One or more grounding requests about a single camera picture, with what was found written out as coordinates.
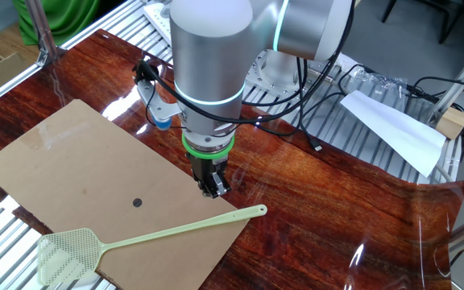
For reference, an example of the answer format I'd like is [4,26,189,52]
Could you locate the black chair leg frame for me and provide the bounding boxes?
[380,0,464,44]

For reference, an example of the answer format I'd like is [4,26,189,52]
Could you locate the wooden block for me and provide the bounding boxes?
[435,106,464,141]

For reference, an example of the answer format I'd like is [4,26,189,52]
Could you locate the thick black cable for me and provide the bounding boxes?
[133,0,356,126]

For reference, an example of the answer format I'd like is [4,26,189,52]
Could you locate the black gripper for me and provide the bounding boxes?
[188,152,233,199]

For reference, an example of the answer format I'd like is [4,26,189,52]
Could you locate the pale green plastic flyswatter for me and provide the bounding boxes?
[36,204,268,287]

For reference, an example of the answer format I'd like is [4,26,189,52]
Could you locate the green cloth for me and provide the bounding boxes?
[12,0,102,48]

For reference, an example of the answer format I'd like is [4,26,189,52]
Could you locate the clear plastic bag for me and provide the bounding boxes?
[342,66,410,102]

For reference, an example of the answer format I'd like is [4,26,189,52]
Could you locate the thin black cable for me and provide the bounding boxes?
[145,56,348,138]

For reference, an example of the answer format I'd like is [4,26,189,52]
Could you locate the brown cardboard sheet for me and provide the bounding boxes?
[0,98,251,290]

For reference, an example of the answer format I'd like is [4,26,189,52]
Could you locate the glossy red woodgrain mat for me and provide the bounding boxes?
[0,28,464,290]

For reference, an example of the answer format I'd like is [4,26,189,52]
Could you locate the black usb cable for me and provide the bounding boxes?
[294,56,324,152]

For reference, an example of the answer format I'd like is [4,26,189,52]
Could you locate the white power strip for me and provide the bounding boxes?
[143,2,173,46]

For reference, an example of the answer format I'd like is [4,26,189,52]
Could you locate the white paper sheet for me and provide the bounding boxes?
[339,89,447,178]

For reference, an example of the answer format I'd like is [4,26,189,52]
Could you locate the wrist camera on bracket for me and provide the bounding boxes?
[132,59,183,132]

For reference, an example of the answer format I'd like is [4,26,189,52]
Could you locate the green flange ring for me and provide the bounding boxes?
[181,132,236,159]

